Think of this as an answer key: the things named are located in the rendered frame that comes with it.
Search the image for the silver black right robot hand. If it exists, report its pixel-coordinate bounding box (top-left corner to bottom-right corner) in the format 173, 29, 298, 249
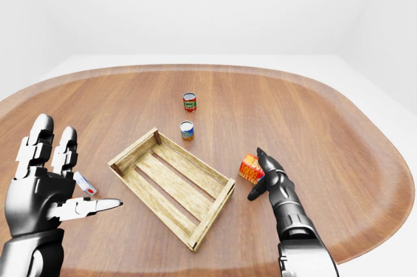
247, 147, 296, 207

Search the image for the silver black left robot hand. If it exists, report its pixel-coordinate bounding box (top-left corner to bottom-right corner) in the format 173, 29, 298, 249
5, 113, 124, 238

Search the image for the red orange butter box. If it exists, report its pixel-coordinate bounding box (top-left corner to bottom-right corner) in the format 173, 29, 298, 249
238, 153, 265, 186

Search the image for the wooden slat tray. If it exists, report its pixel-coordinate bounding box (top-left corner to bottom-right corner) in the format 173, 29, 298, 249
108, 126, 237, 254

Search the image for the small white box red dot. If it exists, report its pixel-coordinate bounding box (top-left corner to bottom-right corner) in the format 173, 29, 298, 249
73, 171, 98, 197

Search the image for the blue yellow label tin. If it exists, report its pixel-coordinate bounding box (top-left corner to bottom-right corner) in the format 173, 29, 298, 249
179, 121, 195, 141

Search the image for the red green label tin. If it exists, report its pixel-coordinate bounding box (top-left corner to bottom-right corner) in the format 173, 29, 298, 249
182, 92, 197, 113

